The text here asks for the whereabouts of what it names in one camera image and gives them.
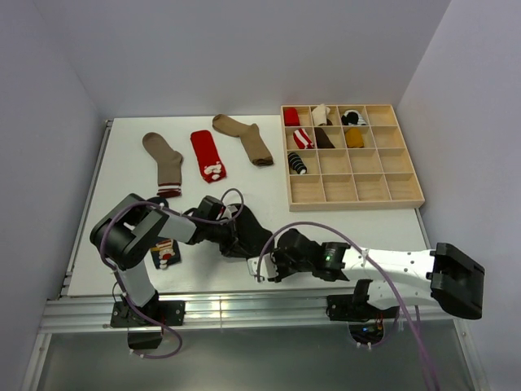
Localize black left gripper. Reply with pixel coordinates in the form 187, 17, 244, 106
205, 218, 254, 258

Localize long black sock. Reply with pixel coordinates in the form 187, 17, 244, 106
225, 205, 273, 259

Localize black white striped sock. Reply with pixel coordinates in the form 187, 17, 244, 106
287, 152, 308, 175

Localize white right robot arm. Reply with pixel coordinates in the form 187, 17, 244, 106
248, 228, 485, 322

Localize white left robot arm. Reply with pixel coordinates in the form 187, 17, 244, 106
90, 193, 255, 325

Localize navy patterned sock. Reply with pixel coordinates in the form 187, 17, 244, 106
150, 236, 182, 270

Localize red sock with white print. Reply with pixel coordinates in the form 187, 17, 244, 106
190, 130, 226, 183

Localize brown sock with striped cuff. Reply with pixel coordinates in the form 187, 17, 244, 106
142, 132, 183, 199

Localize tan brown sock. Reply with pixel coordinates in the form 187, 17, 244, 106
212, 114, 274, 167

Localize wooden compartment tray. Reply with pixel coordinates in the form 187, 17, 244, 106
281, 103, 425, 212

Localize rolled dark brown sock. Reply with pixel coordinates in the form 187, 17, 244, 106
314, 127, 335, 149

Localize rolled red white striped sock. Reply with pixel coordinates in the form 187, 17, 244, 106
293, 128, 314, 149

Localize rolled mustard yellow sock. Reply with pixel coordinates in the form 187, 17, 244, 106
344, 127, 365, 148

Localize rolled cream sock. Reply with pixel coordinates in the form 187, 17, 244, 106
311, 104, 332, 126

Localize rolled black white sock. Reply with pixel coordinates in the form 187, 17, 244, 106
340, 109, 367, 126

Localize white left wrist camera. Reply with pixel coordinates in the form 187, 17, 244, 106
217, 204, 241, 221

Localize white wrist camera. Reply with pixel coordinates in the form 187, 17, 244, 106
247, 254, 278, 283
217, 204, 241, 221

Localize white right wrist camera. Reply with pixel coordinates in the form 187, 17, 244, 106
247, 254, 278, 283

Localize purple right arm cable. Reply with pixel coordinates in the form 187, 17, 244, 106
256, 221, 442, 391

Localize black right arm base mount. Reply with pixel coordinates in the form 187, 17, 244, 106
321, 280, 404, 347

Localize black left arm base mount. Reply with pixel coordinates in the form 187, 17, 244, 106
110, 298, 185, 350

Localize aluminium front rail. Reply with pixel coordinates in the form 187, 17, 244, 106
40, 284, 469, 335

